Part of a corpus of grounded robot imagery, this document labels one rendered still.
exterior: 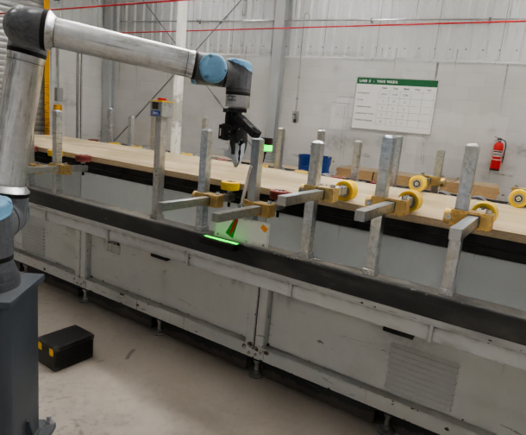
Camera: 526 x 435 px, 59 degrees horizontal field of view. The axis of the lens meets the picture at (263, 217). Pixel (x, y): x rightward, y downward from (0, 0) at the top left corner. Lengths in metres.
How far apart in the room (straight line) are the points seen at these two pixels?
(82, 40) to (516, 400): 1.83
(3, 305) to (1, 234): 0.21
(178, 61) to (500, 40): 7.66
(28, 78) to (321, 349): 1.50
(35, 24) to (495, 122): 7.82
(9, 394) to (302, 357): 1.14
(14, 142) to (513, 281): 1.68
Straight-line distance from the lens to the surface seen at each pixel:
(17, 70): 1.71
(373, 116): 8.94
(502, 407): 1.95
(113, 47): 1.56
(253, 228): 1.80
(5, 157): 1.73
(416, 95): 8.82
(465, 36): 8.91
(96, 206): 2.42
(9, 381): 1.69
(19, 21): 1.60
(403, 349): 1.94
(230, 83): 1.72
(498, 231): 1.70
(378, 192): 1.57
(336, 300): 1.73
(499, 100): 8.73
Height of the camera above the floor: 1.18
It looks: 12 degrees down
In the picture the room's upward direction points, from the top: 5 degrees clockwise
